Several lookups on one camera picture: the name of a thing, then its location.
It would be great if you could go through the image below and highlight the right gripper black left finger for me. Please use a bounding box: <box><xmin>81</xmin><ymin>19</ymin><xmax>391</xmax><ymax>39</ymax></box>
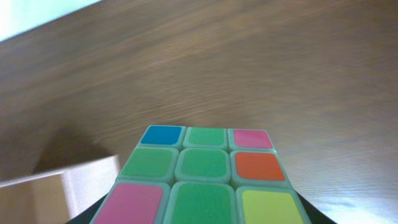
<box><xmin>65</xmin><ymin>194</ymin><xmax>108</xmax><ymax>224</ymax></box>

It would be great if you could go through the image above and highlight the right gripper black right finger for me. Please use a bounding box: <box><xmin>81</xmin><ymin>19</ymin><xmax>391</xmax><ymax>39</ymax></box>
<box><xmin>297</xmin><ymin>192</ymin><xmax>337</xmax><ymax>224</ymax></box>

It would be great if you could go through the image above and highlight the colourful puzzle cube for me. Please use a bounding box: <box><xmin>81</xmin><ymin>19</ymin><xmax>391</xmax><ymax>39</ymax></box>
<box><xmin>91</xmin><ymin>125</ymin><xmax>310</xmax><ymax>224</ymax></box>

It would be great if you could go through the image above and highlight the white cardboard box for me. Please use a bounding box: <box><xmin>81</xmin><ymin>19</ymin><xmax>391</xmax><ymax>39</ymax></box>
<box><xmin>1</xmin><ymin>155</ymin><xmax>119</xmax><ymax>223</ymax></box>

